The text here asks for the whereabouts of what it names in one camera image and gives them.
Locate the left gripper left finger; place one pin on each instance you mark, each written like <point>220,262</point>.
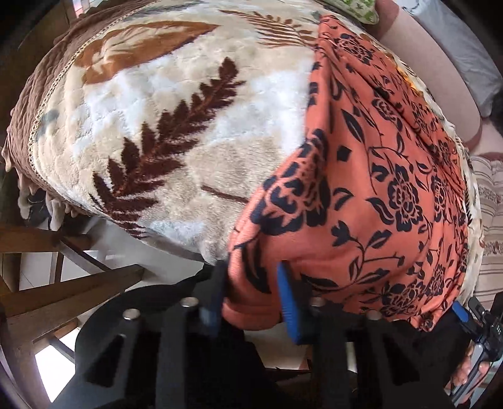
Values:
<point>198,314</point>

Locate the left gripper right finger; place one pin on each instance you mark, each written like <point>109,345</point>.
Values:
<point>312,320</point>

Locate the orange floral garment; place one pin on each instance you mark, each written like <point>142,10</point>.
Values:
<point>369,212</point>

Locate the person right hand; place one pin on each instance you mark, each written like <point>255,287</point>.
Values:
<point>461,374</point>

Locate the striped beige fabric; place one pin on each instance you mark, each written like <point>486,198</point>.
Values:
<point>490,181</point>

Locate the wooden chair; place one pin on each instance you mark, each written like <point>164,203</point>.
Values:
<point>31,315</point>

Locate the leaf pattern fleece blanket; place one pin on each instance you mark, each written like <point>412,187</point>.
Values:
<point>165,117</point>

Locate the pink bolster cushion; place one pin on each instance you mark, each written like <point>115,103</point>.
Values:
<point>403,35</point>

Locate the green white patterned pillow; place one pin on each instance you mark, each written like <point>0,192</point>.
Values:
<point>362,10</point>

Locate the grey cloth on wall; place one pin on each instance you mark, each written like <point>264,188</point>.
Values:
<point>463,48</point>

